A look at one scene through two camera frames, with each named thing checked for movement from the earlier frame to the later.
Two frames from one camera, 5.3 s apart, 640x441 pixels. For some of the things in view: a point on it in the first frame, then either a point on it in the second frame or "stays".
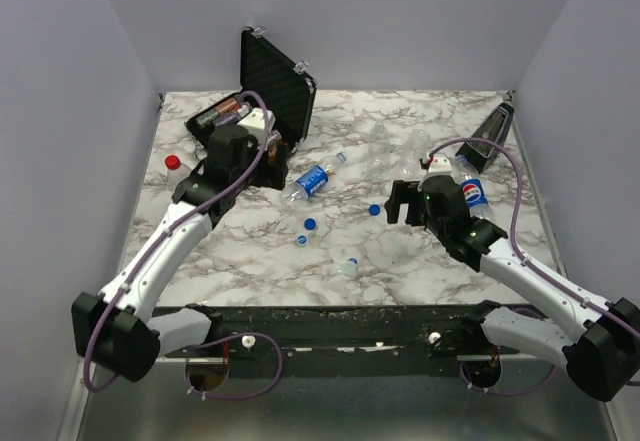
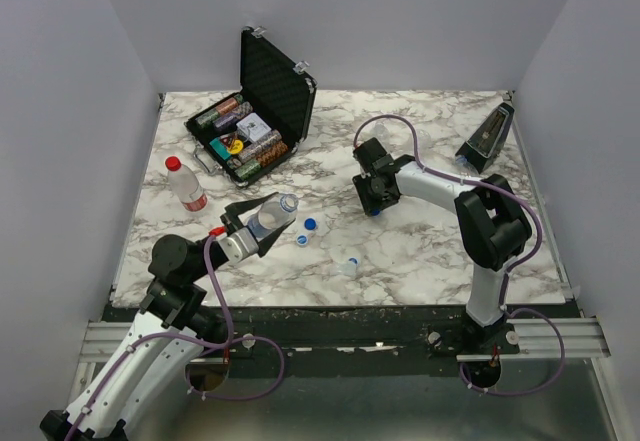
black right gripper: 405,206 -> 375,188
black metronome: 495,127 stays
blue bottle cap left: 310,224 stays
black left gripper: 271,175 -> 235,209
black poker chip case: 273,82 stays
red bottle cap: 173,162 stays
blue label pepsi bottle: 304,187 -> 274,215
